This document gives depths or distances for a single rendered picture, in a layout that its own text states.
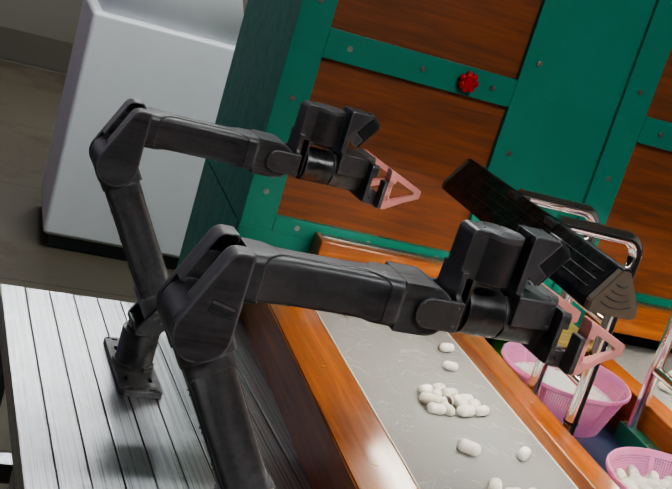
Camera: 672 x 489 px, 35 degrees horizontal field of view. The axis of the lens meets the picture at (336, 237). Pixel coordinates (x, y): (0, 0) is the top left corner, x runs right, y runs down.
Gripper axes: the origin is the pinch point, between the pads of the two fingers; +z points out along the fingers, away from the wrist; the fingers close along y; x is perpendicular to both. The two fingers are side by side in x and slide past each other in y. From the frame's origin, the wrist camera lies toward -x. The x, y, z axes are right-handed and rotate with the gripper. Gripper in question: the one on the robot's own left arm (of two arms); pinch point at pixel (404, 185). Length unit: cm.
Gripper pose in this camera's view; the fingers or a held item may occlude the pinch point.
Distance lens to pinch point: 180.9
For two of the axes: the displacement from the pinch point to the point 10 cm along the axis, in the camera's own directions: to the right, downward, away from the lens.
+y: -3.3, -3.4, 8.8
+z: 9.0, 1.8, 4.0
